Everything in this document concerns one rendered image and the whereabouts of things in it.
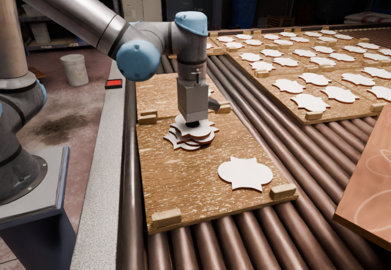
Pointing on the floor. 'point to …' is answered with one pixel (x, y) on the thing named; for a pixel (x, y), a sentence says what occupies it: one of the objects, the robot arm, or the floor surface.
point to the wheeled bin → (243, 8)
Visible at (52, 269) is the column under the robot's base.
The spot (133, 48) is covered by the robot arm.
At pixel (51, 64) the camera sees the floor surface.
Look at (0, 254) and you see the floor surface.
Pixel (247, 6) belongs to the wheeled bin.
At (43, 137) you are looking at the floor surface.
